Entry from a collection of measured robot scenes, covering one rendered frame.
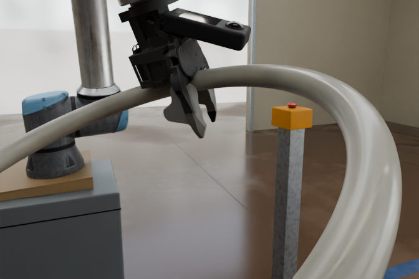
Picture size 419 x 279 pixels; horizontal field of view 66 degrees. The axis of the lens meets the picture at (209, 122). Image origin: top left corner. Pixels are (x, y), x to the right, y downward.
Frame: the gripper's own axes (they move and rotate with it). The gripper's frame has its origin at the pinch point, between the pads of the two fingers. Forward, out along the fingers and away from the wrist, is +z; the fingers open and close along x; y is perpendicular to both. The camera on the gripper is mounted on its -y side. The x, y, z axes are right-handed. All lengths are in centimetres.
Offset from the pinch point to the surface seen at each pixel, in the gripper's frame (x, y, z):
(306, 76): 9.3, -17.8, -8.6
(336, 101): 15.7, -20.9, -8.4
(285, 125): -73, 8, 42
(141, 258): -69, 121, 127
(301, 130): -77, 4, 47
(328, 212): -175, 19, 186
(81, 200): -14, 62, 30
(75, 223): -11, 64, 36
